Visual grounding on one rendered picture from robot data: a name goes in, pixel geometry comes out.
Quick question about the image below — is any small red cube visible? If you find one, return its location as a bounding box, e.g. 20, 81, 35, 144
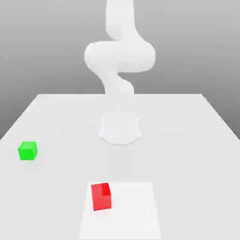
90, 182, 112, 211

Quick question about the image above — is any small green cube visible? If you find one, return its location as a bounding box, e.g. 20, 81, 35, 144
17, 141, 38, 161

